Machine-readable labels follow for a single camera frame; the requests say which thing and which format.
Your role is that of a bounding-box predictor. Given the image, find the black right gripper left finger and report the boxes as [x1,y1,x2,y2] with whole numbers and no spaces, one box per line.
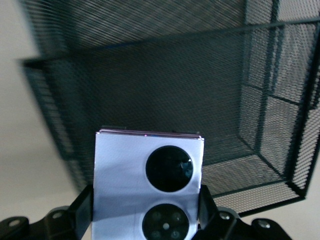
[67,184,95,238]

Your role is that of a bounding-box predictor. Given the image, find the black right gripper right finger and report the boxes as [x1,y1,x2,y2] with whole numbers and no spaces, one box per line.
[198,184,226,230]

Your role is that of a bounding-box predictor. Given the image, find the white flip phone round lenses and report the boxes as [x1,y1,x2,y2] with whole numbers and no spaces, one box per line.
[91,128,205,240]

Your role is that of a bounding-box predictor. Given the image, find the black mesh desk organizer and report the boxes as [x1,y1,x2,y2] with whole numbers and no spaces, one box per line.
[17,0,320,218]

